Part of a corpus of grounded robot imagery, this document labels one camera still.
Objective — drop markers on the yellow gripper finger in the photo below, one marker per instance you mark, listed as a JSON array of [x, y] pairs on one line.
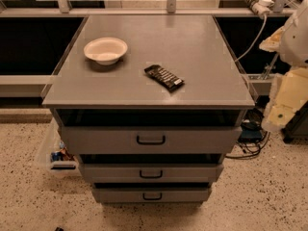
[[273, 43]]

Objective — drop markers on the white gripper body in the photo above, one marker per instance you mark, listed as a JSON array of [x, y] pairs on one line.
[[295, 38]]

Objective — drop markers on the grey bottom drawer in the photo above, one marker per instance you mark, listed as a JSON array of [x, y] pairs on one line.
[[151, 192]]

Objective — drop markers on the grey drawer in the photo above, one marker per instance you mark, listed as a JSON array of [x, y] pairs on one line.
[[151, 168], [87, 131], [151, 192]]

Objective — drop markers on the grey drawer cabinet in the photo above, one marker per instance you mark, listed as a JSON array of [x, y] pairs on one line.
[[189, 46]]

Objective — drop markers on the grey middle drawer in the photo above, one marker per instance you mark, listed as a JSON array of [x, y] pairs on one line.
[[151, 168]]

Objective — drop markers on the grey top drawer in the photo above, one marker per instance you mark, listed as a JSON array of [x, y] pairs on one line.
[[87, 131]]

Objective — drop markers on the diagonal metal rod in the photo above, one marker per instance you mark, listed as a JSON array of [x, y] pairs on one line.
[[268, 68]]

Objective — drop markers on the white power strip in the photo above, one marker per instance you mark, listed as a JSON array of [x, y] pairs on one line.
[[259, 7]]

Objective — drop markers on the dark grey side cabinet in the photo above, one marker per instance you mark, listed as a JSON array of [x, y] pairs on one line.
[[297, 128]]

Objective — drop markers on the blue electronic box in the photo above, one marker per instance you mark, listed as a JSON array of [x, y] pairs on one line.
[[250, 135]]

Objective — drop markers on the black snack bar wrapper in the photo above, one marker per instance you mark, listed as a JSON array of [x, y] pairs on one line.
[[163, 77]]

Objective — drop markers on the white paper bowl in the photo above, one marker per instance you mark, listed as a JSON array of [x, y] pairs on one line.
[[106, 51]]

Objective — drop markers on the clear plastic storage box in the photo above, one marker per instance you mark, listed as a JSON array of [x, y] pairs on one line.
[[53, 156]]

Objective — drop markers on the small black floor object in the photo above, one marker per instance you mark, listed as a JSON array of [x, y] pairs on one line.
[[59, 229]]

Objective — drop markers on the grey metal rail frame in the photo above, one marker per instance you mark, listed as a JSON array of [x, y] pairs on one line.
[[29, 54]]

